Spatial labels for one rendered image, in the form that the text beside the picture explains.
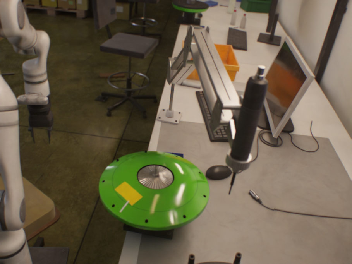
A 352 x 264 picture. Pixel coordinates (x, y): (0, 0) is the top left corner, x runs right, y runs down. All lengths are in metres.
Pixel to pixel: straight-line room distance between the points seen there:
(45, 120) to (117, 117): 2.16
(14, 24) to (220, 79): 0.46
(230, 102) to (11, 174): 0.49
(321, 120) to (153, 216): 1.17
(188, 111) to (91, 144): 1.45
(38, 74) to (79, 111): 2.32
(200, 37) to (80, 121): 2.36
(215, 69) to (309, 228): 0.62
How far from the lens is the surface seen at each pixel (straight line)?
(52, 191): 2.53
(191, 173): 1.00
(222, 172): 1.25
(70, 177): 2.62
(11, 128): 0.77
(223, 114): 0.80
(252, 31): 3.06
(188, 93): 1.80
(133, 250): 1.01
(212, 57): 0.90
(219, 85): 0.79
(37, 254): 1.11
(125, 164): 1.01
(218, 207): 1.16
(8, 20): 0.75
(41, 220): 1.54
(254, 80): 0.61
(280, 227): 1.16
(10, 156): 0.77
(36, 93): 1.12
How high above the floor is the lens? 1.72
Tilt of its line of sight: 34 degrees down
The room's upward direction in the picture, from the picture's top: 6 degrees clockwise
